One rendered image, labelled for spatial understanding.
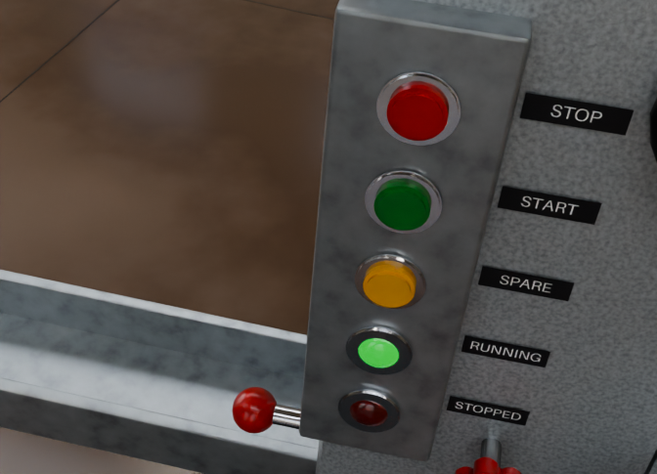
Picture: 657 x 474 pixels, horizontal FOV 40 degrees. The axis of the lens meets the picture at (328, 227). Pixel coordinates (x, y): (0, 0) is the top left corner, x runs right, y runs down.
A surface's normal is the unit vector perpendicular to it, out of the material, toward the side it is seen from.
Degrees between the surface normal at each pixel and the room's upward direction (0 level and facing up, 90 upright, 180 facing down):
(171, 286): 0
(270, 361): 90
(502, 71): 90
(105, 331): 90
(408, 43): 90
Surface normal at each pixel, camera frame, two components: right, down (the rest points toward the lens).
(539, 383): -0.19, 0.62
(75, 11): 0.07, -0.76
